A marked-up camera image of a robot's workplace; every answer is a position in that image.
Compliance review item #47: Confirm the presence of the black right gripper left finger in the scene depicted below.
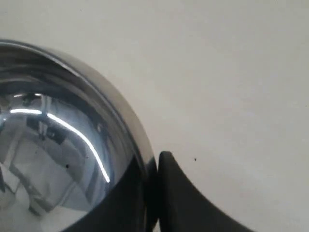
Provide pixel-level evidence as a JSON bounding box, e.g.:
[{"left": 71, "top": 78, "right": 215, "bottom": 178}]
[{"left": 68, "top": 158, "right": 159, "bottom": 232}]

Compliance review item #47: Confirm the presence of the smooth stainless steel bowl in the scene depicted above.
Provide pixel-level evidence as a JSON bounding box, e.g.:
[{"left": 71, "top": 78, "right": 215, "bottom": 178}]
[{"left": 0, "top": 40, "right": 154, "bottom": 232}]

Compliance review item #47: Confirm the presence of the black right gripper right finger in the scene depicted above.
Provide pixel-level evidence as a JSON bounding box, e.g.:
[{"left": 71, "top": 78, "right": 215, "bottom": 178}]
[{"left": 158, "top": 151, "right": 251, "bottom": 232}]

